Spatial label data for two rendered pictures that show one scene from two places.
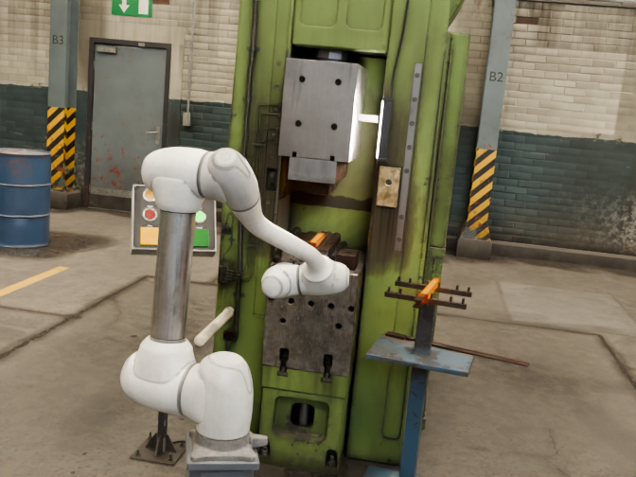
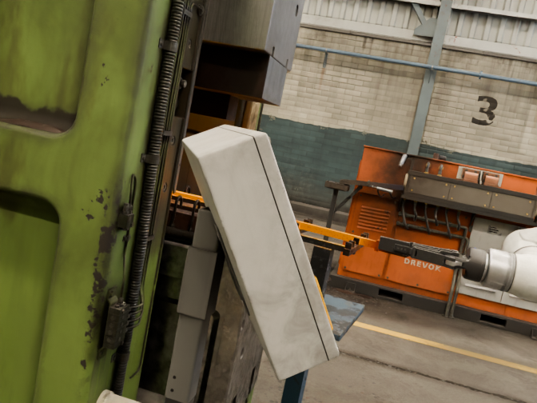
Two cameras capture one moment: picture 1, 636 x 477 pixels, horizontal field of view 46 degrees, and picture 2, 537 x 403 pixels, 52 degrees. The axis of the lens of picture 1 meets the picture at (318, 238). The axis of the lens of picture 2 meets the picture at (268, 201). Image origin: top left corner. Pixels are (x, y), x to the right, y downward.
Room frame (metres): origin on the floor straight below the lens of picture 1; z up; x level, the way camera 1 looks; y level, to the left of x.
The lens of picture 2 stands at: (3.01, 1.36, 1.20)
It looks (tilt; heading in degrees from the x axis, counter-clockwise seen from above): 7 degrees down; 274
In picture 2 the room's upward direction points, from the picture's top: 11 degrees clockwise
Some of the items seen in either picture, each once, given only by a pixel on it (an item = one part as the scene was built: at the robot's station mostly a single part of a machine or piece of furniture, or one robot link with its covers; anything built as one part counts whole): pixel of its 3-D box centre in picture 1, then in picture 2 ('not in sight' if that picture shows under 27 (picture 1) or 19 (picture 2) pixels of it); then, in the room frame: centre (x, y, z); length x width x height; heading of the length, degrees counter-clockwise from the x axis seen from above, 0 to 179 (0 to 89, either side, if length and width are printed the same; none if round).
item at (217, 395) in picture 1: (221, 391); not in sight; (2.02, 0.23, 0.77); 0.18 x 0.16 x 0.22; 73
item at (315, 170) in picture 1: (319, 167); (193, 68); (3.34, 0.02, 1.32); 0.42 x 0.20 x 0.10; 172
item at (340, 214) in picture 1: (340, 152); not in sight; (3.65, -0.07, 1.37); 0.41 x 0.10 x 0.91; 82
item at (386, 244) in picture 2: not in sight; (394, 245); (2.78, 0.08, 1.00); 0.07 x 0.01 x 0.03; 172
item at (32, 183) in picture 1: (19, 197); not in sight; (7.16, 2.90, 0.44); 0.59 x 0.59 x 0.88
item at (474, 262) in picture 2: not in sight; (462, 261); (2.62, 0.10, 1.00); 0.09 x 0.08 x 0.07; 172
